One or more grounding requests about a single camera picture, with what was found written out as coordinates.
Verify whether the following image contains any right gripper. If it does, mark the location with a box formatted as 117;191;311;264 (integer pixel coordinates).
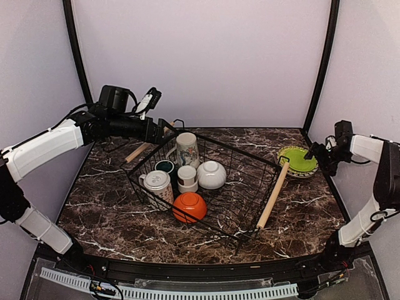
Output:
305;142;353;176

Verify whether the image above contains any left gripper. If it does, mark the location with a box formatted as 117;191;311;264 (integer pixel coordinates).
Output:
109;112;180;145

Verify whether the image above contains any grey deer pattern plate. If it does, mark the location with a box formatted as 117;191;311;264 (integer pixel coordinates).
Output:
274;149;319;179

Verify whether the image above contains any yellow woven pattern plate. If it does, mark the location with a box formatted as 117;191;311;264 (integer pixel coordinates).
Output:
277;145;318;174

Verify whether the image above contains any lime green plate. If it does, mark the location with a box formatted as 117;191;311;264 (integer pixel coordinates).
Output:
278;146;318;172

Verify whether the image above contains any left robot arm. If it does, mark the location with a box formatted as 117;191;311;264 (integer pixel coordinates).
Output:
1;85;169;273

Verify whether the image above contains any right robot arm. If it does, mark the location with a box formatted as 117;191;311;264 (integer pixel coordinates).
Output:
304;120;399;271

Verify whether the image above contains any tall dragon pattern mug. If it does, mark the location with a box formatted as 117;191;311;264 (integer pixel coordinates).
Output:
166;132;200;169

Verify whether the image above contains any dark green cup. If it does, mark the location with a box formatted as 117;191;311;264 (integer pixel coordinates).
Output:
154;159;176;176

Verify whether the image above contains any white leaf pattern mug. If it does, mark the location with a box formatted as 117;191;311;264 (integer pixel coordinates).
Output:
139;170;174;211

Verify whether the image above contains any white brown striped cup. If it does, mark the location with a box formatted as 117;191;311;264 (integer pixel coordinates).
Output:
177;165;198;194

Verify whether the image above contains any white ribbed bowl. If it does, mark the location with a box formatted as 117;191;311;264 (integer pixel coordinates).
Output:
197;161;227;190

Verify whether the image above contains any orange bowl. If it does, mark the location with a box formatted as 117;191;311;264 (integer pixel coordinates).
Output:
172;192;207;224

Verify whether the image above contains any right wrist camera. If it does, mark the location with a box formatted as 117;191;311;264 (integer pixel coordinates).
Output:
325;135;337;151

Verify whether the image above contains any left wooden rack handle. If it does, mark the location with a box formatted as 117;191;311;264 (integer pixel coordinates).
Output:
124;121;175;163

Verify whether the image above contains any wooden rack handle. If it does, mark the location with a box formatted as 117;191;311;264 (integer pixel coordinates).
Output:
256;162;289;229
124;121;175;163

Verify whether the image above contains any right wooden rack handle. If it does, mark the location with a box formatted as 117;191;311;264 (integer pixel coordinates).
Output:
256;162;289;229

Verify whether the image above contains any black front rail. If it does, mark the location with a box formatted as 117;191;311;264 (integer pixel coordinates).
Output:
62;249;344;282

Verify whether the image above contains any white slotted cable duct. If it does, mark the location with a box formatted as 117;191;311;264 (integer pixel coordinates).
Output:
39;267;299;299

